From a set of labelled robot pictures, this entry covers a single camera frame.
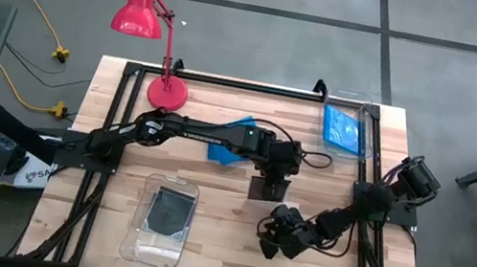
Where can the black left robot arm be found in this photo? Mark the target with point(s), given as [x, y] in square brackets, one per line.
[199, 136]

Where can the clear jewel case black tray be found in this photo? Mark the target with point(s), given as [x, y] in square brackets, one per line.
[174, 212]
[144, 227]
[267, 194]

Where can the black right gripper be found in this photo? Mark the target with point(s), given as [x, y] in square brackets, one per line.
[294, 232]

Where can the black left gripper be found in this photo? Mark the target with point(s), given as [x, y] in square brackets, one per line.
[285, 158]

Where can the black metal table frame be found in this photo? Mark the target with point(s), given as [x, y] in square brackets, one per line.
[251, 86]

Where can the clear plastic bin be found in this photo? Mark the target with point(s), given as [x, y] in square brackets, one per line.
[150, 254]
[365, 125]

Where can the white printed box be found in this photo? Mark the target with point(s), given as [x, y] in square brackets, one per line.
[35, 174]

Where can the black frame clamp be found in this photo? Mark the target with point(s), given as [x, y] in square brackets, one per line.
[178, 65]
[321, 88]

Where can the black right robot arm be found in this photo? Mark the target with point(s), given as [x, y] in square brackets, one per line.
[375, 200]

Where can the black slanted bar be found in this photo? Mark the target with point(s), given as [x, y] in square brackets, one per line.
[11, 125]

